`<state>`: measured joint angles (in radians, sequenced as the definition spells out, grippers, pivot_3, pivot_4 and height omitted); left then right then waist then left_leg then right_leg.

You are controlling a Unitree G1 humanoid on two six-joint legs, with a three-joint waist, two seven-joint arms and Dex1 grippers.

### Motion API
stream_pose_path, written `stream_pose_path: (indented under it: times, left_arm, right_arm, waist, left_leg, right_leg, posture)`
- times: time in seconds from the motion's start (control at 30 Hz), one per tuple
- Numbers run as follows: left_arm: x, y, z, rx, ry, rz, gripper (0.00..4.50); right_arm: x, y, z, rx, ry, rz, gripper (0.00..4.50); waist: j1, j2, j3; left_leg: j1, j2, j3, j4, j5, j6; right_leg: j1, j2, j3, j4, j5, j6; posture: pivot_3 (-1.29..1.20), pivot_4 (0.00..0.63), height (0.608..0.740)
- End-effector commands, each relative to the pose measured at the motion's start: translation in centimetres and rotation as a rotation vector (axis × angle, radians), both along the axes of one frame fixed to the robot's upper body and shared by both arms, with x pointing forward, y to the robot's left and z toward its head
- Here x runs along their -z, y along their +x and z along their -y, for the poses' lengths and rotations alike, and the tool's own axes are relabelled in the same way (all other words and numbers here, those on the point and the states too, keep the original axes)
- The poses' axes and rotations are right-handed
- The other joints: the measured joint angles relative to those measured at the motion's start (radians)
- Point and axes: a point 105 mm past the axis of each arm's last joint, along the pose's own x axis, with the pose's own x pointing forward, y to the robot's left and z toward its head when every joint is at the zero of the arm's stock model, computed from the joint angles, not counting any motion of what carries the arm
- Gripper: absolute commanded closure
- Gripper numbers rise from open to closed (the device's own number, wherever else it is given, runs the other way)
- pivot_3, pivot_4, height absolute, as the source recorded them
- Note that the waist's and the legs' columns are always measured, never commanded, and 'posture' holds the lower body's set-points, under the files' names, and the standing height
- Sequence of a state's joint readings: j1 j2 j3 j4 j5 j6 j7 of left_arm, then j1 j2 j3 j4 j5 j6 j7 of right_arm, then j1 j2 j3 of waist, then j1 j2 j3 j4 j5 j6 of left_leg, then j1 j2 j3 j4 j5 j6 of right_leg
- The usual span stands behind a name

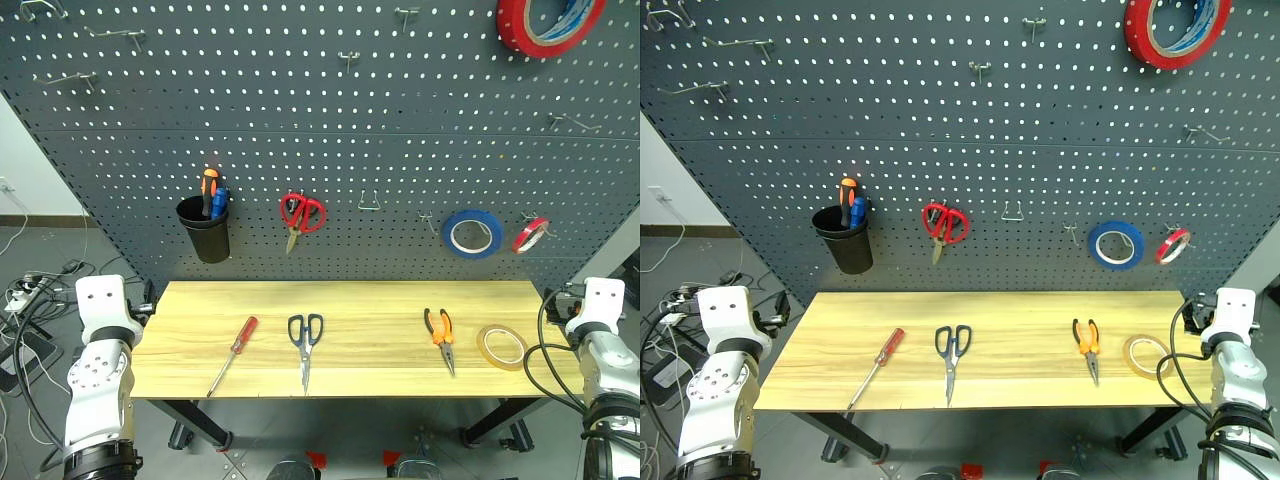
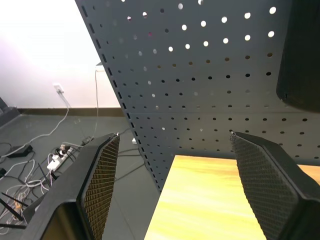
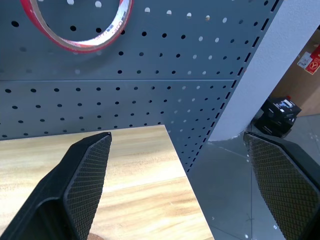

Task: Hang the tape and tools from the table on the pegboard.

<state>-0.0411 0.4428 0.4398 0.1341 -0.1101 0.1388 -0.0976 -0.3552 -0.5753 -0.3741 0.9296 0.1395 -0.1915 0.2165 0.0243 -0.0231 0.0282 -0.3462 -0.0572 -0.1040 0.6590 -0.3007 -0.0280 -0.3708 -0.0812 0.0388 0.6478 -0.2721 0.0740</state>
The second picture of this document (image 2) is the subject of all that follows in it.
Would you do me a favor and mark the white wall socket plug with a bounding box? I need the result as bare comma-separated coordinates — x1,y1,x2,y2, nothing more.
52,83,65,95

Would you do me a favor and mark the tangle of white cables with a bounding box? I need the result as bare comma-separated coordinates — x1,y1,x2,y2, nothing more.
0,159,51,226

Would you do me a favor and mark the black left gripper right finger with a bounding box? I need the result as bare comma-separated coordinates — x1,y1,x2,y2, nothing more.
229,130,320,240

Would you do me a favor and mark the black cylindrical object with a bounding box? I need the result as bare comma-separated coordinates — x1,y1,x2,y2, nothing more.
275,0,320,113

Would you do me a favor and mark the white power cable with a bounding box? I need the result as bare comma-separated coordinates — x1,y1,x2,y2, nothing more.
0,92,71,161

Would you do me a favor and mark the grey perforated metal panel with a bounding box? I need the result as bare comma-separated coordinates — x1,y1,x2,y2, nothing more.
74,0,320,193

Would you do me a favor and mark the white power strip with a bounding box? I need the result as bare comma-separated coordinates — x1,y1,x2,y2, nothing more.
46,147,76,172

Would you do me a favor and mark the black power adapter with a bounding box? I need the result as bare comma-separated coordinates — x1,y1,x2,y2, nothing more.
6,144,34,158

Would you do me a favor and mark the black router with antennas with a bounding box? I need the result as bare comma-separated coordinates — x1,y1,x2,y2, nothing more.
0,162,59,230

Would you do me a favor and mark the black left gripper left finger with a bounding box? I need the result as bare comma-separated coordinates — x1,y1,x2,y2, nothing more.
20,132,121,240

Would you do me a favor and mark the thin white hanging cable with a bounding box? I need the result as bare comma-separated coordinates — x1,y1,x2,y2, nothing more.
84,69,100,141

